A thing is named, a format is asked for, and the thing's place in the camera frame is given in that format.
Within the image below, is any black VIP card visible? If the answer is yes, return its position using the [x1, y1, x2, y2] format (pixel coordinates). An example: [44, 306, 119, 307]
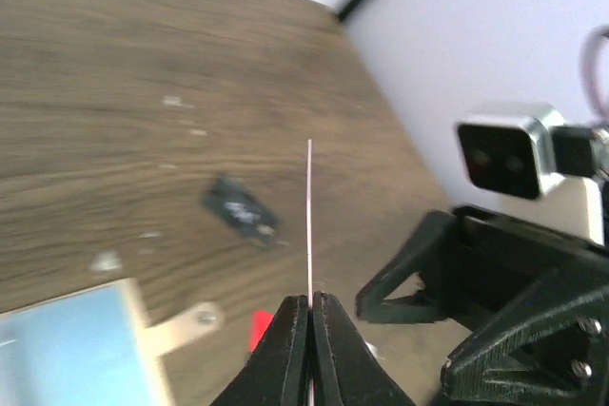
[201, 174, 280, 249]

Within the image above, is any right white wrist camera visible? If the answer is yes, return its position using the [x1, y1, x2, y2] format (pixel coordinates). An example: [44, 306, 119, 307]
[455, 103, 608, 244]

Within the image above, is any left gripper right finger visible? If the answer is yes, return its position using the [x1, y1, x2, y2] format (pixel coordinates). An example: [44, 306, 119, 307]
[311, 292, 414, 406]

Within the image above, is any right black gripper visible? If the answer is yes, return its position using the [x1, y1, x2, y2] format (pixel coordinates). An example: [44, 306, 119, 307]
[355, 210, 608, 405]

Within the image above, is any white card red circle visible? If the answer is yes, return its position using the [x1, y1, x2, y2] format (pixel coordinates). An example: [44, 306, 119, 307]
[305, 139, 313, 308]

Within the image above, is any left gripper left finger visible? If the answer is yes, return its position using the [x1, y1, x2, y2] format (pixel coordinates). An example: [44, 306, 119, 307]
[211, 296, 309, 406]

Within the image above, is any red card black stripe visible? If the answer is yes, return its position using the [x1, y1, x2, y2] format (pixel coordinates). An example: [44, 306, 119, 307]
[248, 310, 274, 353]

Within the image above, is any beige leather card holder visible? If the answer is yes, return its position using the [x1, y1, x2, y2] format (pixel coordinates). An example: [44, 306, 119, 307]
[1, 279, 224, 405]

